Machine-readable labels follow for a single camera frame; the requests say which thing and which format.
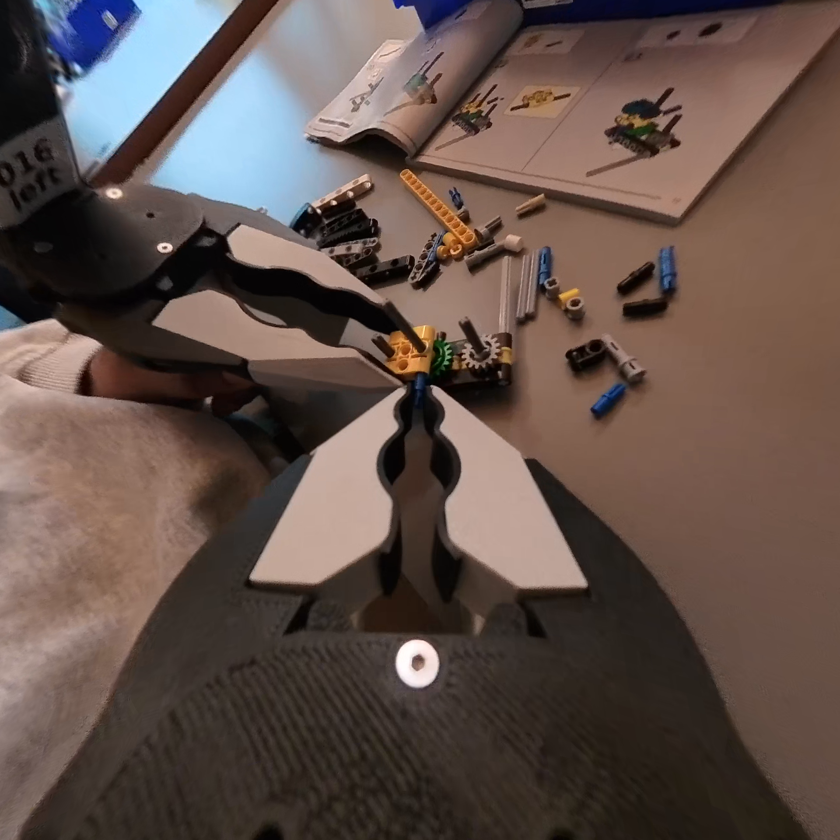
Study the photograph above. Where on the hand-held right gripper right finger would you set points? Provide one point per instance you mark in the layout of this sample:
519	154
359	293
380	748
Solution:
505	525

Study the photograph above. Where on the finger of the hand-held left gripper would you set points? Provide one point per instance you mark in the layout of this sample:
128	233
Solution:
302	259
249	341

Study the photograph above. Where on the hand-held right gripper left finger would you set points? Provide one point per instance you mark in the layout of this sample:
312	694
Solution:
328	518

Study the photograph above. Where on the long black lego beam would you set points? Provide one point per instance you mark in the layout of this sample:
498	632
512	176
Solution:
387	268

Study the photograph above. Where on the yellow lego gear assembly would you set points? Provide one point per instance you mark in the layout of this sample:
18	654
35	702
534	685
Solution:
410	348

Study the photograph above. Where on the person's left forearm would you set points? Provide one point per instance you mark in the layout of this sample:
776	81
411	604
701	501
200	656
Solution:
118	525

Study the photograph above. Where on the pile of dark lego beams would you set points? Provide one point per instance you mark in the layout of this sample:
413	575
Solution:
348	226

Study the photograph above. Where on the white lego beam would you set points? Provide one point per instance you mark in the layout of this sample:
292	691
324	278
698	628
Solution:
344	191

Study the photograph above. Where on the thin grey lego liftarm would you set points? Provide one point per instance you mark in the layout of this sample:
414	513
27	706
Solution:
426	262

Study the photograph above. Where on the long yellow lego beam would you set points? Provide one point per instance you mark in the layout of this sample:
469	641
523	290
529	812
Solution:
436	207

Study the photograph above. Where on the small yellow lego connector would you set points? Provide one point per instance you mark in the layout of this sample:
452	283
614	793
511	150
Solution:
449	248

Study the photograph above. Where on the black lego connector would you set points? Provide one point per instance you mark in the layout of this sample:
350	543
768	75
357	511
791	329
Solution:
584	354

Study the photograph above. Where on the grey lego connector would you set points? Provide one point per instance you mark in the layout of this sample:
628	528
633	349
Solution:
489	231

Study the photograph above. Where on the light grey lego pin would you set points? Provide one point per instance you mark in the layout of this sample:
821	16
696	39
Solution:
623	358

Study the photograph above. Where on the grey lego axle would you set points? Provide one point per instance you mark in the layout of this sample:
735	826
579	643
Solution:
506	289
526	289

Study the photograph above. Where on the grey lego bush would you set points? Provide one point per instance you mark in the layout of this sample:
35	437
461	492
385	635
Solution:
576	308
552	287

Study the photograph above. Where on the tan lego pin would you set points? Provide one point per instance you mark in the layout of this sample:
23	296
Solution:
530	206

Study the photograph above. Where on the yellow lego bush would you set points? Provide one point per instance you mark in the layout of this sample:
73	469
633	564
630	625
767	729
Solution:
568	295

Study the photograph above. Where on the long blue lego pin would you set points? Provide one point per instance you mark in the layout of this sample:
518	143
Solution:
544	266

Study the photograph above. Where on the black lego pin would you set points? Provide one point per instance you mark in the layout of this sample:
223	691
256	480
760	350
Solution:
644	306
635	277

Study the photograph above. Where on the lego instruction booklet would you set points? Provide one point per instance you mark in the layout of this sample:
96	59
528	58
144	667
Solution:
590	144

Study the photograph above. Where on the person's left hand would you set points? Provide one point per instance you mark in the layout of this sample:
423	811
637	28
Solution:
151	390

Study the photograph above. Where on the grey connector with white bush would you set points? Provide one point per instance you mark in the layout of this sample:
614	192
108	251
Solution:
492	254

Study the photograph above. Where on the blue storage bin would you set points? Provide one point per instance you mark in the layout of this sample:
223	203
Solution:
656	6

